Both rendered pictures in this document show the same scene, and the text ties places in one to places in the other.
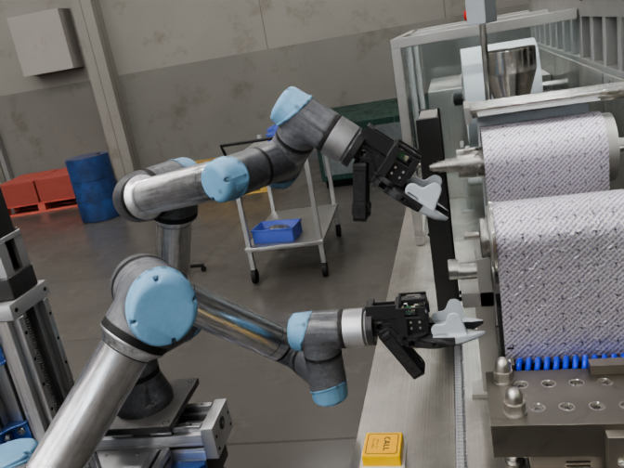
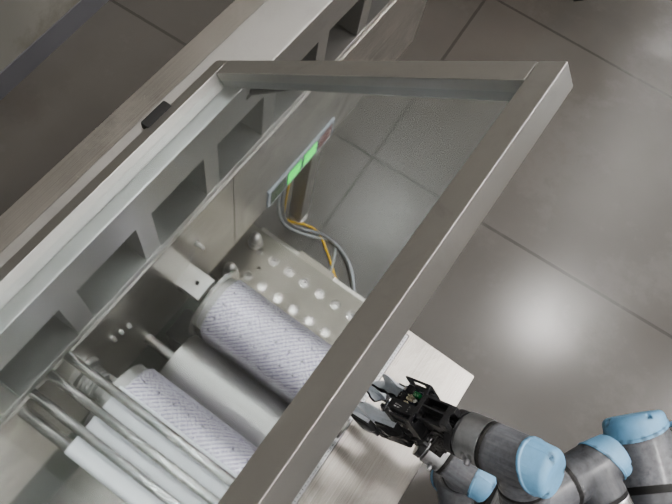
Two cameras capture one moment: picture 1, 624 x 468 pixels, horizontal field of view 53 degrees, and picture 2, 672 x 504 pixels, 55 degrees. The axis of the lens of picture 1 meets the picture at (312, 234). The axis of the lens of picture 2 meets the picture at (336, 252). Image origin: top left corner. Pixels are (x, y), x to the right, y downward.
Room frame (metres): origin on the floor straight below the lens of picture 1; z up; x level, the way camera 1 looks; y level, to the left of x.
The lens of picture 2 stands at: (1.36, -0.37, 2.46)
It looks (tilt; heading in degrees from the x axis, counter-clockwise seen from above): 66 degrees down; 183
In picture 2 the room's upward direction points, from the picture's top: 19 degrees clockwise
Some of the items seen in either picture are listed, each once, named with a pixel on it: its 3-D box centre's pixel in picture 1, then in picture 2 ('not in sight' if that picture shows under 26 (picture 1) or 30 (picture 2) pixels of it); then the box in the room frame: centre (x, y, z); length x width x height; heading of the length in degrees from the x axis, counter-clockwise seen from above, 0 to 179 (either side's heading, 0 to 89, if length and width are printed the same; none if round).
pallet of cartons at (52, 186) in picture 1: (51, 189); not in sight; (8.88, 3.55, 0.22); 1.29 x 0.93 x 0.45; 78
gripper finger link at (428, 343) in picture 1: (432, 338); not in sight; (1.02, -0.18, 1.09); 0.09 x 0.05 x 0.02; 66
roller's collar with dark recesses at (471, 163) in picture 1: (471, 162); not in sight; (1.32, -0.37, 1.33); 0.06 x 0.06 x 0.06; 75
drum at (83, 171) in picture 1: (95, 186); not in sight; (7.52, 2.49, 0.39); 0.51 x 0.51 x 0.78
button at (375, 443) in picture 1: (383, 448); not in sight; (0.98, -0.06, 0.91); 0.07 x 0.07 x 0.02; 75
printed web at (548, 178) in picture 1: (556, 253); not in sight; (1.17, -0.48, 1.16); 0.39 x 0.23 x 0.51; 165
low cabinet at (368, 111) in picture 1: (399, 135); not in sight; (7.53, -1.26, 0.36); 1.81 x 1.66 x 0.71; 78
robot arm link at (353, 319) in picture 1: (357, 327); (434, 450); (1.09, -0.06, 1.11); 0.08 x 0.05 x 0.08; 165
